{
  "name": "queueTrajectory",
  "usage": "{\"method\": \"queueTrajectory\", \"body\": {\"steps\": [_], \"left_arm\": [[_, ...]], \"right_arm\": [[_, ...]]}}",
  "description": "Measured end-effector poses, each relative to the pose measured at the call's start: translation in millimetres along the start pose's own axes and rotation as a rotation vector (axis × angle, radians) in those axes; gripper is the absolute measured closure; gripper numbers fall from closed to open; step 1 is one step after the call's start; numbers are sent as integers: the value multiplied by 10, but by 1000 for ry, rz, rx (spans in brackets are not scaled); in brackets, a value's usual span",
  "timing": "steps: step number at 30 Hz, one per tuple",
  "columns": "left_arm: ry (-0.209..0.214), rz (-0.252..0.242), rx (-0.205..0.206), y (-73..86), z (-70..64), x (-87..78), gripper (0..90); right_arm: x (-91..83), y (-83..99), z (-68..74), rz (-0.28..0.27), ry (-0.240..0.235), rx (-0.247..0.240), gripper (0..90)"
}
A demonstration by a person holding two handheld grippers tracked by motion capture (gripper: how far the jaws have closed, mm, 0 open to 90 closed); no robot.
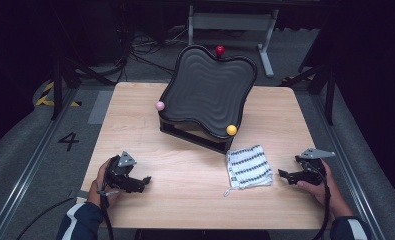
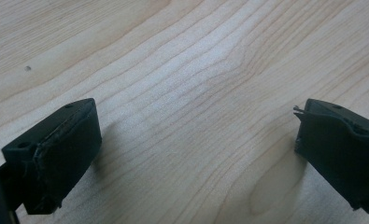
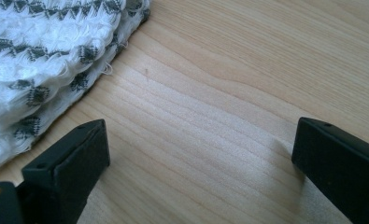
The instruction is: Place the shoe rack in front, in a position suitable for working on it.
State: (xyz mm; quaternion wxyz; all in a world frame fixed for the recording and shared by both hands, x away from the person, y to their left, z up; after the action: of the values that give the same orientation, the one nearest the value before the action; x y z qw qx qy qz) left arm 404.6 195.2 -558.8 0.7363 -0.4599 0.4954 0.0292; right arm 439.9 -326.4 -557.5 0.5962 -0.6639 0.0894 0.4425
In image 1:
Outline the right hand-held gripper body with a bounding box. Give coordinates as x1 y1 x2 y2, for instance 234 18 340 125
295 147 337 186

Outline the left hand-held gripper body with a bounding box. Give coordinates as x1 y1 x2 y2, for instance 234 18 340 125
104 150 146 194

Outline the white patterned knitted cloth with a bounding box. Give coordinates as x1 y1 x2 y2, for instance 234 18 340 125
223 144 274 198

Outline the black wavy tiered tray stand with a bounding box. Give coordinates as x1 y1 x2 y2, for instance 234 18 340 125
155 44 259 155

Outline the person's right hand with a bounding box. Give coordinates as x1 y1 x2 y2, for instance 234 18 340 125
296 159 353 219

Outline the person's left hand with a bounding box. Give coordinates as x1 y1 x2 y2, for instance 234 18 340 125
87 158 121 209

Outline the grey tape piece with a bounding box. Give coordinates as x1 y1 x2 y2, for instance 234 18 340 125
72 190 90 204

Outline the grey floor tape patch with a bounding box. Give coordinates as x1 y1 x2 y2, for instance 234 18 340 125
87 90 115 126

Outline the black tripod stand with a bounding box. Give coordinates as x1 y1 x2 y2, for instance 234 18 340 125
279 63 337 127
49 56 116 121

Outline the yellow black hazard tape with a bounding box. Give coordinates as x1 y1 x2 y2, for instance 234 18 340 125
34 81 83 108

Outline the grey metal stand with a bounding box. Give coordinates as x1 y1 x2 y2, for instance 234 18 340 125
187 4 280 78

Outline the metal floor rail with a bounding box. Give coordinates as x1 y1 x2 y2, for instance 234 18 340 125
0 89 80 240
308 93 386 240

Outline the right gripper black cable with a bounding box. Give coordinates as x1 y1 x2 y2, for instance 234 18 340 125
313 164 332 240

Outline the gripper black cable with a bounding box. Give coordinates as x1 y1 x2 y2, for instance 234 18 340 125
99 191 115 240
313 164 332 240

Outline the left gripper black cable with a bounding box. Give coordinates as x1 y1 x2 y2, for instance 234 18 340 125
99 191 115 240

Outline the black floor cable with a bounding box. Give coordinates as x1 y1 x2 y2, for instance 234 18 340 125
16 197 77 240

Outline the bundle of black floor cables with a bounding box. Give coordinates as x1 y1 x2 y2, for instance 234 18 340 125
116 28 190 77

